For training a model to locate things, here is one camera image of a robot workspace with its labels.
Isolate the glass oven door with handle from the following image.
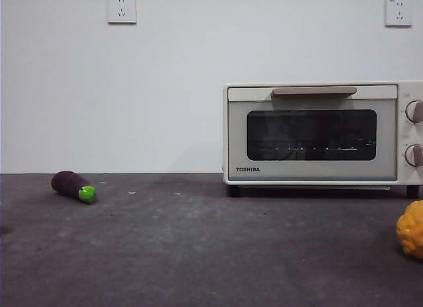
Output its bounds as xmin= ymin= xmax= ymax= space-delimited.
xmin=227 ymin=85 xmax=399 ymax=182

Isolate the cream Toshiba toaster oven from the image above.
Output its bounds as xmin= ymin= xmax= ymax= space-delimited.
xmin=223 ymin=81 xmax=423 ymax=198

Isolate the large round oven knob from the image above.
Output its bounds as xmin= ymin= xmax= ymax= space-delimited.
xmin=405 ymin=101 xmax=423 ymax=124
xmin=404 ymin=144 xmax=423 ymax=167

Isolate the purple toy eggplant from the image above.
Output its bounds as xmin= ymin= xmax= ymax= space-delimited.
xmin=50 ymin=170 xmax=97 ymax=204

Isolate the bumpy yellow toy squash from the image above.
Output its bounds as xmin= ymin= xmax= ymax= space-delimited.
xmin=396 ymin=199 xmax=423 ymax=262

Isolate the metal wire oven rack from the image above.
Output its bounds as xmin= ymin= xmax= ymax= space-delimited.
xmin=257 ymin=145 xmax=361 ymax=152

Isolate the white wall socket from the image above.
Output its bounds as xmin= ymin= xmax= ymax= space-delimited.
xmin=385 ymin=0 xmax=413 ymax=28
xmin=106 ymin=0 xmax=137 ymax=25

